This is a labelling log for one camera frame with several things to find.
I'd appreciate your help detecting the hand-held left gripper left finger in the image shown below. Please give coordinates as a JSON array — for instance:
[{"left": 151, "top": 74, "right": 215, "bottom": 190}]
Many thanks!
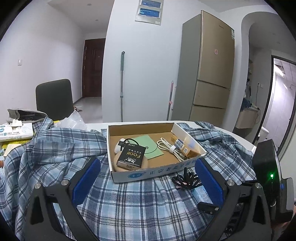
[{"left": 25, "top": 157, "right": 102, "bottom": 241}]

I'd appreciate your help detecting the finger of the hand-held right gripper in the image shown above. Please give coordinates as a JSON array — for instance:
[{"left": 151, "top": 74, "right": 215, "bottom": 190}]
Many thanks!
[{"left": 197, "top": 201, "right": 221, "bottom": 215}]

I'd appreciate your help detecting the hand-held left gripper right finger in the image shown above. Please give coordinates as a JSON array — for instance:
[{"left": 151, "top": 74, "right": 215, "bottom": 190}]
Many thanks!
[{"left": 195, "top": 158, "right": 271, "bottom": 241}]

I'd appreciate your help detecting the small blue packet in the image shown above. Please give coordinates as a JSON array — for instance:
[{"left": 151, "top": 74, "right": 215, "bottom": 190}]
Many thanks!
[{"left": 191, "top": 186, "right": 210, "bottom": 203}]

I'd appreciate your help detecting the black hair clip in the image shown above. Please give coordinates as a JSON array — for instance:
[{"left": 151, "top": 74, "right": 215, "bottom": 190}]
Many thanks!
[{"left": 171, "top": 168, "right": 201, "bottom": 191}]

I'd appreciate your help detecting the slim gold box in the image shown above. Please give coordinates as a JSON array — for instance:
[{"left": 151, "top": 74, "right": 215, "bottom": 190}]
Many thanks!
[{"left": 171, "top": 136, "right": 200, "bottom": 159}]

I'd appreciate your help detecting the shallow cardboard box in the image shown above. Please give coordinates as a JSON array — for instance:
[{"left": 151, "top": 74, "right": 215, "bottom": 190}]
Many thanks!
[{"left": 107, "top": 122, "right": 207, "bottom": 184}]

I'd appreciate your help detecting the black tissue packet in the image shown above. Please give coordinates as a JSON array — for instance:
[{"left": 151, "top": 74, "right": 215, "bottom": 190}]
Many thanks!
[{"left": 116, "top": 146, "right": 147, "bottom": 170}]

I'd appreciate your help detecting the white cable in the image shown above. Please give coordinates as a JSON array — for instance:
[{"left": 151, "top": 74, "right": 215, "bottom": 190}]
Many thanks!
[{"left": 157, "top": 137, "right": 186, "bottom": 162}]

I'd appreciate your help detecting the round beige cushion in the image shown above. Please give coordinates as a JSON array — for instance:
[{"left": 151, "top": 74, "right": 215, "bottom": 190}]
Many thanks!
[{"left": 113, "top": 152, "right": 150, "bottom": 173}]

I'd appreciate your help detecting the green paper sleeve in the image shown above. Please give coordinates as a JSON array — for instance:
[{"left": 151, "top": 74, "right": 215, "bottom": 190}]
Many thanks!
[{"left": 133, "top": 135, "right": 164, "bottom": 160}]

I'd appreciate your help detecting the white toilet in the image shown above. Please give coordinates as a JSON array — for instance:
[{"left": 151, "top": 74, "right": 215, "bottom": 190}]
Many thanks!
[{"left": 258, "top": 126, "right": 270, "bottom": 145}]

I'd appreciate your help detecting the beige vanity cabinet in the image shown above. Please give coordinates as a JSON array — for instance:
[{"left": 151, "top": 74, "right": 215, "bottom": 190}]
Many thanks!
[{"left": 235, "top": 109, "right": 259, "bottom": 129}]

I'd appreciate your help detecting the blue plaid shirt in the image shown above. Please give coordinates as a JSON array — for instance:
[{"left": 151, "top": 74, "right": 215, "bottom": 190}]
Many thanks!
[{"left": 0, "top": 116, "right": 258, "bottom": 241}]

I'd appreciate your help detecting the clear plastic bag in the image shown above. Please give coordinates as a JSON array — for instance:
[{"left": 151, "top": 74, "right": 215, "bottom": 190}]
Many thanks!
[{"left": 54, "top": 110, "right": 87, "bottom": 131}]

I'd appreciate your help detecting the yellow flat box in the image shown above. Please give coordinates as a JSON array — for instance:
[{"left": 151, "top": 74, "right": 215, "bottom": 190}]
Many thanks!
[{"left": 1, "top": 139, "right": 31, "bottom": 158}]

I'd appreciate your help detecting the white tissue pack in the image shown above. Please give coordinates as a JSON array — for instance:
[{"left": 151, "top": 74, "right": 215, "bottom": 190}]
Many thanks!
[{"left": 0, "top": 122, "right": 33, "bottom": 141}]

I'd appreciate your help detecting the dark grey chair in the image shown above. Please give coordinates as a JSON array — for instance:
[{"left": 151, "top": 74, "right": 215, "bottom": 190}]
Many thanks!
[{"left": 35, "top": 79, "right": 74, "bottom": 121}]

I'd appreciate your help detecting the grey fabric bag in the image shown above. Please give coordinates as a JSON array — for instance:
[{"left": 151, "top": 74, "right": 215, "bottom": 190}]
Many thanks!
[{"left": 6, "top": 108, "right": 48, "bottom": 123}]

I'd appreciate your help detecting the gold refrigerator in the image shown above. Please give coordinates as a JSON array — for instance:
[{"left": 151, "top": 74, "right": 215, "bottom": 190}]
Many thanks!
[{"left": 171, "top": 10, "right": 236, "bottom": 127}]

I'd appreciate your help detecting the dark wooden door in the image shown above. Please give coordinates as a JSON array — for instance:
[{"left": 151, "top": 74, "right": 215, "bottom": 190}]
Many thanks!
[{"left": 82, "top": 38, "right": 106, "bottom": 98}]

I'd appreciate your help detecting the grey electrical panel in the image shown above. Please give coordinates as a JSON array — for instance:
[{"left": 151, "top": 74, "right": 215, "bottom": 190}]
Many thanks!
[{"left": 135, "top": 0, "right": 164, "bottom": 25}]

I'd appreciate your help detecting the pink mop handle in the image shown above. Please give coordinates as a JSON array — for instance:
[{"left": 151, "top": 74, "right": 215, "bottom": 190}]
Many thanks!
[{"left": 166, "top": 80, "right": 174, "bottom": 121}]

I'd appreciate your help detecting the grey mop handle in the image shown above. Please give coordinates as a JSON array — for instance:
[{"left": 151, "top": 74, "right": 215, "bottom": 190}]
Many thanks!
[{"left": 119, "top": 51, "right": 127, "bottom": 123}]

